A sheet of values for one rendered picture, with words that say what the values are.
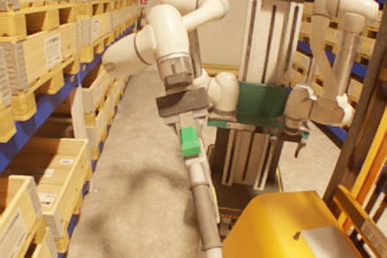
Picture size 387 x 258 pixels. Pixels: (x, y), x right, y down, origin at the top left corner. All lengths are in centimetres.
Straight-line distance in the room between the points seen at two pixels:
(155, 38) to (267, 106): 123
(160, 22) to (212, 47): 552
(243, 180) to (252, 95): 77
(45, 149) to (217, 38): 476
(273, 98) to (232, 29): 456
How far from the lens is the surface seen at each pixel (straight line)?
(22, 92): 122
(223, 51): 627
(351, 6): 145
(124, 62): 76
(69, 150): 225
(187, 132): 56
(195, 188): 52
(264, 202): 125
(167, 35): 68
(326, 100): 135
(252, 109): 180
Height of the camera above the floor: 169
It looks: 24 degrees down
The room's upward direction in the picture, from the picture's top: 5 degrees clockwise
